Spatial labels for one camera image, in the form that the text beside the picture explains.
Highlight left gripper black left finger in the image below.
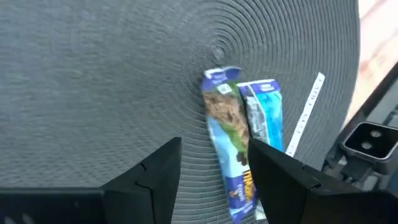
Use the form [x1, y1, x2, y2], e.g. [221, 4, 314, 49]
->
[0, 136, 183, 224]

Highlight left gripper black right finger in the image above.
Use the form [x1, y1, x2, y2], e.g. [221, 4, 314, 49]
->
[248, 138, 398, 224]

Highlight light blue granola bar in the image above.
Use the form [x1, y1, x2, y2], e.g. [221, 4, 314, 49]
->
[237, 78, 285, 221]

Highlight dark blue Chewy granola bar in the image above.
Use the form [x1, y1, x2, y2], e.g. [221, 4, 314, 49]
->
[200, 65, 261, 224]

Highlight white printed label strip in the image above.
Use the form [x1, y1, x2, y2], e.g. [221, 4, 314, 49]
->
[285, 72, 326, 157]

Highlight round grey woven placemat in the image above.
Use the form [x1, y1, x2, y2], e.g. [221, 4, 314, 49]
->
[0, 0, 361, 224]

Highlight black table-level camera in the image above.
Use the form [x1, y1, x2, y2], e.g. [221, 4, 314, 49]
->
[340, 121, 398, 175]

